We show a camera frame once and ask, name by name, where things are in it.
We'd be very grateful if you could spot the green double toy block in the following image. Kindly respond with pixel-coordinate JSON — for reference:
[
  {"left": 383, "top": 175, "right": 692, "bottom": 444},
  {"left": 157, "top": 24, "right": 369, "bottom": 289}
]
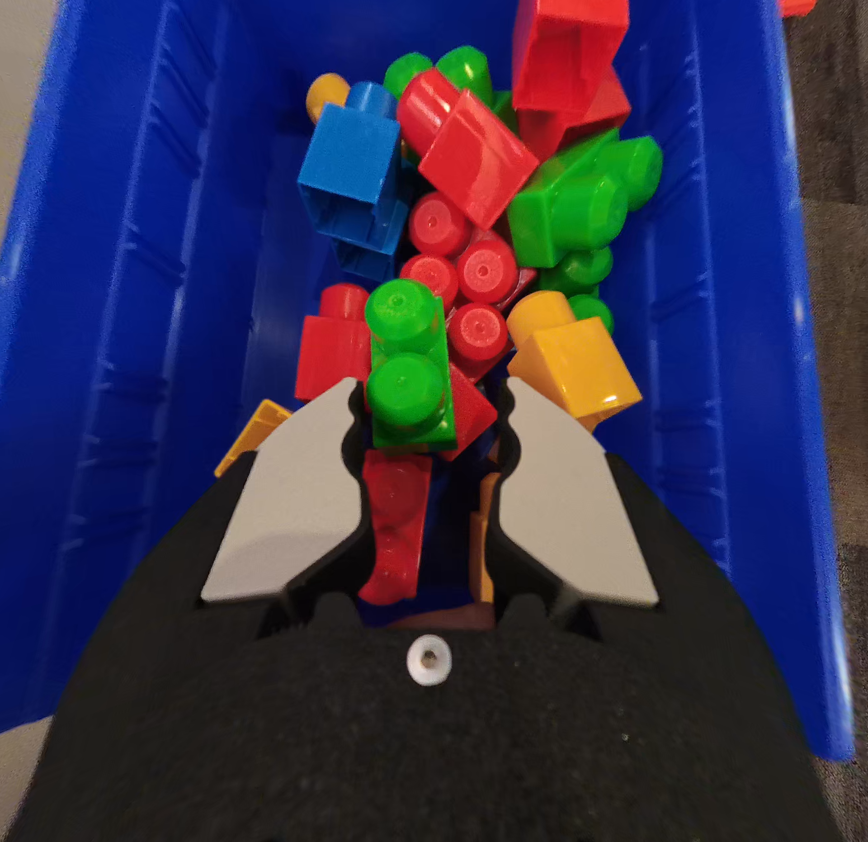
[{"left": 365, "top": 279, "right": 457, "bottom": 449}]

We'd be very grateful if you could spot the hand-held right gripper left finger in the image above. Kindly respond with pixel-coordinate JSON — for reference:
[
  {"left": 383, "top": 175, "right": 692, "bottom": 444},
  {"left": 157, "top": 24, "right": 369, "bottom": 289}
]
[{"left": 201, "top": 377, "right": 370, "bottom": 605}]

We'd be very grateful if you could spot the blue plastic bin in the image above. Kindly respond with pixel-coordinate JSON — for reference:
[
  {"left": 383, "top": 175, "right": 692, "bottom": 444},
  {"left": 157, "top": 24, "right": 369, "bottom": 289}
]
[{"left": 0, "top": 0, "right": 858, "bottom": 762}]

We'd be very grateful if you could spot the pile of colourful toy blocks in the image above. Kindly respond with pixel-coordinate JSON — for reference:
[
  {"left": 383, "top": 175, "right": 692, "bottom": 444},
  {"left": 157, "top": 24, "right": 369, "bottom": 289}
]
[{"left": 217, "top": 0, "right": 665, "bottom": 605}]

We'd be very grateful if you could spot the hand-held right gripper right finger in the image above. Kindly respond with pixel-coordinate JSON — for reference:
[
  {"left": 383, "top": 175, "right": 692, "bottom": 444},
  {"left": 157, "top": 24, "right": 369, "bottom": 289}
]
[{"left": 489, "top": 377, "right": 660, "bottom": 610}]

